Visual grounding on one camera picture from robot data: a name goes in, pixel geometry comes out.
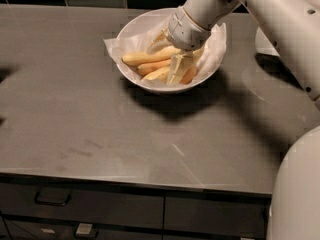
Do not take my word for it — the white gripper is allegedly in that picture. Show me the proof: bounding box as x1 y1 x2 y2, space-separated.
146 7 211 85

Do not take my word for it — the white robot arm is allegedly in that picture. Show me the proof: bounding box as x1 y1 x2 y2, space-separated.
148 0 320 240

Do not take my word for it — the upper left yellow banana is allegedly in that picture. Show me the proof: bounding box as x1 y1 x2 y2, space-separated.
121 46 180 66

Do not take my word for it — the white bowl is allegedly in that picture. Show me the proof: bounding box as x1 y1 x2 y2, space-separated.
255 28 279 56
115 7 227 95

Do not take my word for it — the orange carrot front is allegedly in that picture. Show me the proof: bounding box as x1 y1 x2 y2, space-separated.
180 66 197 84

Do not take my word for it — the orange carrot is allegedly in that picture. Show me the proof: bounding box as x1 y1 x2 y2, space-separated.
137 59 170 76
180 66 197 84

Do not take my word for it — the orange carrot left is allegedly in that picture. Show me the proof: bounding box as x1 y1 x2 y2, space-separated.
137 59 170 76

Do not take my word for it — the white paper liner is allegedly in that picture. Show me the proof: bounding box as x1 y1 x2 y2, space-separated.
103 5 228 88

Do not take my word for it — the right cabinet drawer front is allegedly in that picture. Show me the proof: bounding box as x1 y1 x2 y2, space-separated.
164 197 267 238

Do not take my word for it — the cabinet drawer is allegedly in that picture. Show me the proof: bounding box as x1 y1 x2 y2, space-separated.
164 197 267 238
0 183 163 229

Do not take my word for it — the left cabinet drawer front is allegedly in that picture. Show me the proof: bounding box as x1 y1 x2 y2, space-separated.
0 183 163 229

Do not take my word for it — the lower drawer handle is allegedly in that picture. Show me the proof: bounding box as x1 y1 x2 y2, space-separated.
74 223 98 240

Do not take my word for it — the drawer handle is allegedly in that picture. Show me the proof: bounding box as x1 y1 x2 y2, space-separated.
34 191 72 207
74 223 98 240

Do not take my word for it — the left drawer handle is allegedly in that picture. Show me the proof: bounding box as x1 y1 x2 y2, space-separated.
34 191 72 207

